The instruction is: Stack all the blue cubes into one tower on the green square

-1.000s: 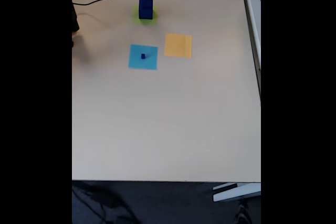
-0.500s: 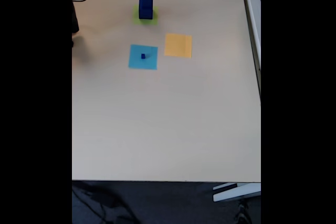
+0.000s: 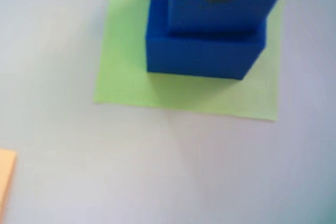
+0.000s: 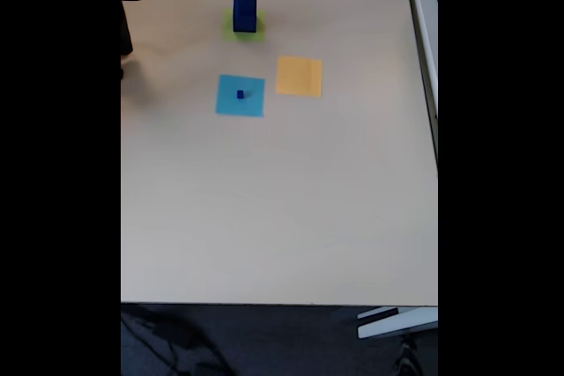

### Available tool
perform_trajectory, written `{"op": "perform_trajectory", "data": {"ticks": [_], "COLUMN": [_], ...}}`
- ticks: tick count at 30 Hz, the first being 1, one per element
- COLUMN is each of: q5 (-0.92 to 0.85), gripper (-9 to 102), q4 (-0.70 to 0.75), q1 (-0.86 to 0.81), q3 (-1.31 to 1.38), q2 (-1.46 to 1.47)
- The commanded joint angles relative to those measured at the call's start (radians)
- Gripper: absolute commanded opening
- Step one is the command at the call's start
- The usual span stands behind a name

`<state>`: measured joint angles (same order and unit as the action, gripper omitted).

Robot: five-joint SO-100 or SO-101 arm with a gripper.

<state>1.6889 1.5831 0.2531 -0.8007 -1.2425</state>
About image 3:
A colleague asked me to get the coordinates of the medium blue cube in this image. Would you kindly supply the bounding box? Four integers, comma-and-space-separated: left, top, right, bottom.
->
166, 0, 284, 38

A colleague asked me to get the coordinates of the large blue cube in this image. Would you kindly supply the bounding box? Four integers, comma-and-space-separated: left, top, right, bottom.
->
145, 0, 268, 81

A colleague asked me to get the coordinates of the green paper square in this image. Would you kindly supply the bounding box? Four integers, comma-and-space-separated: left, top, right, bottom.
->
92, 0, 286, 122

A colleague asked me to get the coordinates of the orange paper square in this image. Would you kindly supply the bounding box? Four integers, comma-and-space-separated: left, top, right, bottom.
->
0, 148, 17, 218

